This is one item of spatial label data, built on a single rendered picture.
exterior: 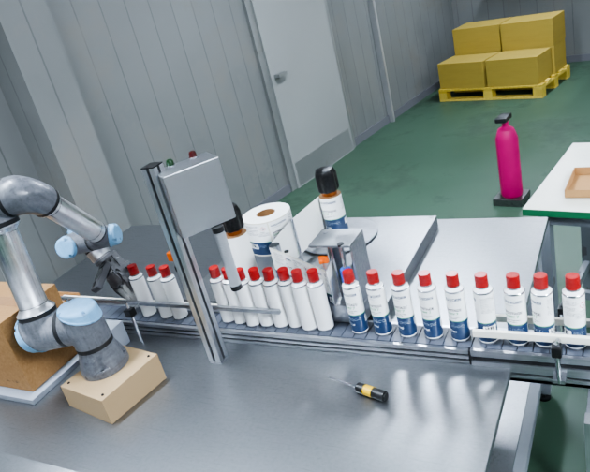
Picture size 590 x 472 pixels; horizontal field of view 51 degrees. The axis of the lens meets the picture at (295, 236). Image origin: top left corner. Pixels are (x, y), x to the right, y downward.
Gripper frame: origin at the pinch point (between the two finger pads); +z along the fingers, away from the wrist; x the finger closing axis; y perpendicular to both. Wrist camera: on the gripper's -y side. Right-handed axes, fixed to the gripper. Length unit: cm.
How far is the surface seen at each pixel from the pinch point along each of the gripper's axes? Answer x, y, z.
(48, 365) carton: 13.7, -33.3, -2.9
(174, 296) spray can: -20.0, -1.0, 6.7
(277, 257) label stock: -52, 16, 18
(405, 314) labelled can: -91, -2, 49
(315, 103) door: 105, 378, -27
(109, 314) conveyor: 15.7, -1.1, -2.8
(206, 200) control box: -69, -10, -10
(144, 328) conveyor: -0.6, -4.9, 9.1
